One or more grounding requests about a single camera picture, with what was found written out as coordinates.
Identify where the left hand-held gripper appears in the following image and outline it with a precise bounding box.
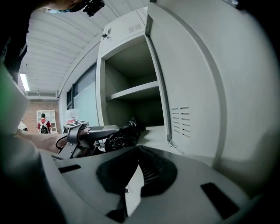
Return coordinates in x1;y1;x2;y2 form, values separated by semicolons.
58;119;120;160

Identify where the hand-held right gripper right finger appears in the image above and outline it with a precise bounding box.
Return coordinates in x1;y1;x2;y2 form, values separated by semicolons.
128;146;262;224

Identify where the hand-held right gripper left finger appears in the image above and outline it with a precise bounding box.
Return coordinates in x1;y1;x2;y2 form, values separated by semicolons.
52;146;140;224

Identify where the black plastic bag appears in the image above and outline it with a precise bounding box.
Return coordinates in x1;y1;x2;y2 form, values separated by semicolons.
104;117;146;152

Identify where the white metal cabinet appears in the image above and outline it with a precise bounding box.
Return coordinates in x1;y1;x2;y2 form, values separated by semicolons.
95;0;274;197

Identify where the person's left forearm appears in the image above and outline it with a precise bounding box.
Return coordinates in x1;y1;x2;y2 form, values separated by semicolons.
17;129;70;154

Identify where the frosted glass panel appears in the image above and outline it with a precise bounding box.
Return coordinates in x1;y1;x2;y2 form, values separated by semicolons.
73;82;99;127

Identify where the big water jug red label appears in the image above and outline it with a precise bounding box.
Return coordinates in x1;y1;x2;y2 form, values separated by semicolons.
65;108;80;125

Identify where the white shelving unit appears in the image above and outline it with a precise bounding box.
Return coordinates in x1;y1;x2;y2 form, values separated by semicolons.
36;109;58;134

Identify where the ceiling light panel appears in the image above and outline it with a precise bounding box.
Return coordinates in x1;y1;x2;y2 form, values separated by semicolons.
19;73;30;91

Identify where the person's head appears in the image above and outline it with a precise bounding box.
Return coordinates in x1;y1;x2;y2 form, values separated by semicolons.
32;0;88;14

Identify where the person's black clothing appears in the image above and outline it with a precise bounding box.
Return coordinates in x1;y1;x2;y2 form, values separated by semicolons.
0;0;30;84

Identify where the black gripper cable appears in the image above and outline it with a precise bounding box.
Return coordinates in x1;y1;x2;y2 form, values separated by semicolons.
55;134;68;154

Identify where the black head-worn camera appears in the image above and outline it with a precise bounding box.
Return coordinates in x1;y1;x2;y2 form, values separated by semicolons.
82;0;105;17

